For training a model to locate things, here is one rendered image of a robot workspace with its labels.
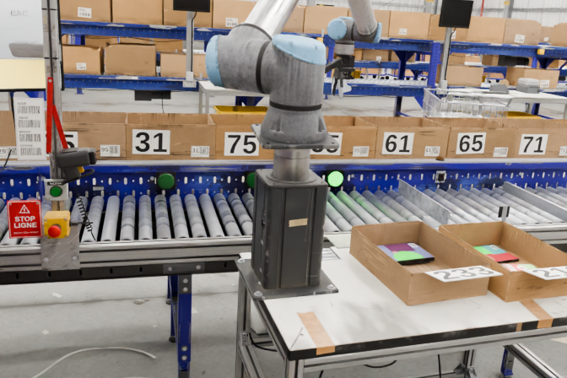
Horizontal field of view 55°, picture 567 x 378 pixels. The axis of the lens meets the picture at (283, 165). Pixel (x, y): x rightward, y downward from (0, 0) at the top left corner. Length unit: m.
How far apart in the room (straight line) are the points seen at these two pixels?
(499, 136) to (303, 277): 1.68
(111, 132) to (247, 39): 1.06
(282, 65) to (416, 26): 6.38
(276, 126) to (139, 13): 5.52
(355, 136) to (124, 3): 4.72
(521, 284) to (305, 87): 0.87
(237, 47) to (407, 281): 0.82
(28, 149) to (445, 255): 1.40
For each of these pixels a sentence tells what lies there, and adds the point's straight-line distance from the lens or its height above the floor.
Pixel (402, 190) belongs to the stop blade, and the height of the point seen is 0.76.
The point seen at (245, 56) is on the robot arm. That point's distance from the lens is 1.54.
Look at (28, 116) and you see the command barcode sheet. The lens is 1.88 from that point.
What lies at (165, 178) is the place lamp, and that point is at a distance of 2.45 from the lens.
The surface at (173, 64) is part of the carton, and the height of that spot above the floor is 0.94.
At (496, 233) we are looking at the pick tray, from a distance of 2.20.
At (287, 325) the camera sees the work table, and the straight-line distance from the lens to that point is 1.50.
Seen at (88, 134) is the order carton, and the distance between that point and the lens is 2.49.
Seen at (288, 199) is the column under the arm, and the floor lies 1.03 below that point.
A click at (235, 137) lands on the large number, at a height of 0.99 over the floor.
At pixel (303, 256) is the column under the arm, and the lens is 1.63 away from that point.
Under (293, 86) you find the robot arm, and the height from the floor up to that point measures 1.35.
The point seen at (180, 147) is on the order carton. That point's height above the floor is 0.95.
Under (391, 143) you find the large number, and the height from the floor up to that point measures 0.97.
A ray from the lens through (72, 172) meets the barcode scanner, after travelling 1.86.
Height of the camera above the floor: 1.52
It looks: 15 degrees down
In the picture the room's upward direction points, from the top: 3 degrees clockwise
